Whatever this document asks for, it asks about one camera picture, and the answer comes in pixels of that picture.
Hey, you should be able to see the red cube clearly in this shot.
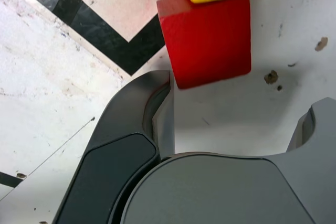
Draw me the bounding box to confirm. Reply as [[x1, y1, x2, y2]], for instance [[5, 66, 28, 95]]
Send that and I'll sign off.
[[156, 0, 252, 90]]

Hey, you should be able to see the black tape strip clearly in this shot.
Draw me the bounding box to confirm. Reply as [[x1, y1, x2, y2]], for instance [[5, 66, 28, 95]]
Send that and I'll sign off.
[[0, 170, 24, 188]]

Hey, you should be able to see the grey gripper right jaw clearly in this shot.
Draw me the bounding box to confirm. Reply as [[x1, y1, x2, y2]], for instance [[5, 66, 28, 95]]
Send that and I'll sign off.
[[262, 97, 336, 224]]

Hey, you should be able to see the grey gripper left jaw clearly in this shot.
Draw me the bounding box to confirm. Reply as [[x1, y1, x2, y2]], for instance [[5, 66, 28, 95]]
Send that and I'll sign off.
[[54, 69, 175, 224]]

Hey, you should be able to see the black tape square outline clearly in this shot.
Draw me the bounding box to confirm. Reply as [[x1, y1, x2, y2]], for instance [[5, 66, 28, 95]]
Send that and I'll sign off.
[[9, 0, 185, 77]]

